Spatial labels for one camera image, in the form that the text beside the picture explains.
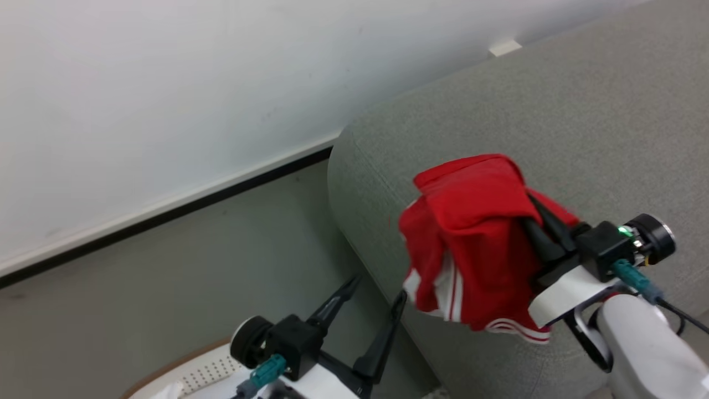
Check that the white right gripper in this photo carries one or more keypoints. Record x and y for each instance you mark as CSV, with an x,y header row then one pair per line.
x,y
565,296

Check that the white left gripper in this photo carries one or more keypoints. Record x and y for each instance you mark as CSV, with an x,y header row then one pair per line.
x,y
327,382

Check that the red garment with white stripes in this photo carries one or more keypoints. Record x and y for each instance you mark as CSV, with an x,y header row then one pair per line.
x,y
476,244

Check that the white perforated laundry basket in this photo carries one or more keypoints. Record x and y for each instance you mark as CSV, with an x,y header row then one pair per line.
x,y
194,377

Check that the grey-green fabric sofa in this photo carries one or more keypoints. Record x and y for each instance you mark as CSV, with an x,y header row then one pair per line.
x,y
554,111

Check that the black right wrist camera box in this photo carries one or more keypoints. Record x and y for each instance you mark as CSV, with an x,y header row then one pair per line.
x,y
609,246

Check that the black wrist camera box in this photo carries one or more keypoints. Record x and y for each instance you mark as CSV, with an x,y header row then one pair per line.
x,y
609,246
282,343

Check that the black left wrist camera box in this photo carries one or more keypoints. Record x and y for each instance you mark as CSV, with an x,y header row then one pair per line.
x,y
282,343

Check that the small white wall fitting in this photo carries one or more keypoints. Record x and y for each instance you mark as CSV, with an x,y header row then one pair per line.
x,y
504,48

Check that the white black wall baseboard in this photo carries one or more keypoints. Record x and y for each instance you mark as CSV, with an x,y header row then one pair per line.
x,y
166,208

